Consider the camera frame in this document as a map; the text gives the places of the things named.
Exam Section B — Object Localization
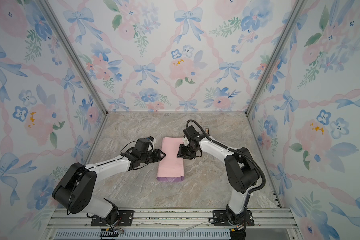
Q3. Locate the purple wrapping paper sheet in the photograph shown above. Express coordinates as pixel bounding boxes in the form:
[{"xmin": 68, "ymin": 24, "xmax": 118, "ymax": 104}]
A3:
[{"xmin": 157, "ymin": 137, "xmax": 185, "ymax": 183}]

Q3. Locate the white slotted cable duct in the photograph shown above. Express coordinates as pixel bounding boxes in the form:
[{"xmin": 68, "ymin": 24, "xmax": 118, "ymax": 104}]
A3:
[{"xmin": 50, "ymin": 229, "xmax": 231, "ymax": 240}]

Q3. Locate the right aluminium corner post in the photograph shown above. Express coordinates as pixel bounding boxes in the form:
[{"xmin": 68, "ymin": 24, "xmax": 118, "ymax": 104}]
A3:
[{"xmin": 245, "ymin": 0, "xmax": 306, "ymax": 118}]

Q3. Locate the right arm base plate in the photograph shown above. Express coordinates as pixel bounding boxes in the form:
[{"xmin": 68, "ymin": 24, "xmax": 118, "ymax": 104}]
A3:
[{"xmin": 209, "ymin": 210, "xmax": 255, "ymax": 228}]

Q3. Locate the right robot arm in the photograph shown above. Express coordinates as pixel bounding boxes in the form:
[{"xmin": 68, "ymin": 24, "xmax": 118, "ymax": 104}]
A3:
[{"xmin": 177, "ymin": 137, "xmax": 266, "ymax": 226}]

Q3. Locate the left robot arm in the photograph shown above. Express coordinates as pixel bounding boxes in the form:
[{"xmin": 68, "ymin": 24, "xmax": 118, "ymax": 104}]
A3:
[{"xmin": 52, "ymin": 137, "xmax": 166, "ymax": 226}]

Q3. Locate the left aluminium corner post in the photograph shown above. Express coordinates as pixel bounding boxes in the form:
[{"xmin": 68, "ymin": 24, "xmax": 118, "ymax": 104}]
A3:
[{"xmin": 36, "ymin": 0, "xmax": 108, "ymax": 116}]

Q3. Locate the black corrugated cable conduit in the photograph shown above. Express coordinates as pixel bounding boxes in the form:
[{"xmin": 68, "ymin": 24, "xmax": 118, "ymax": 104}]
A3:
[{"xmin": 185, "ymin": 119, "xmax": 267, "ymax": 240}]

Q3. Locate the aluminium corner post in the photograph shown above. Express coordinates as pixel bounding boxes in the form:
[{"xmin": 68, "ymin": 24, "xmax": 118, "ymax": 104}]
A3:
[
  {"xmin": 36, "ymin": 0, "xmax": 108, "ymax": 116},
  {"xmin": 245, "ymin": 0, "xmax": 306, "ymax": 118}
]

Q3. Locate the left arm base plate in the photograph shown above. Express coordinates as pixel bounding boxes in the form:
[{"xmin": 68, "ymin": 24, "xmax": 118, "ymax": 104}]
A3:
[{"xmin": 91, "ymin": 210, "xmax": 135, "ymax": 227}]

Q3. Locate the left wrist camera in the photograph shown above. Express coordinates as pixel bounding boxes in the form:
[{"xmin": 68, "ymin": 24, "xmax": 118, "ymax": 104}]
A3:
[{"xmin": 147, "ymin": 136, "xmax": 156, "ymax": 152}]

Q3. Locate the aluminium front rail frame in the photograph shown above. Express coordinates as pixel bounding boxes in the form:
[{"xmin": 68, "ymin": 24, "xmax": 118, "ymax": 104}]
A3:
[{"xmin": 41, "ymin": 208, "xmax": 303, "ymax": 240}]

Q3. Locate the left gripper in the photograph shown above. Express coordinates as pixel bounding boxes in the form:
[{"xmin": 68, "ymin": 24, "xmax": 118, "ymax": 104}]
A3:
[{"xmin": 141, "ymin": 149, "xmax": 167, "ymax": 165}]

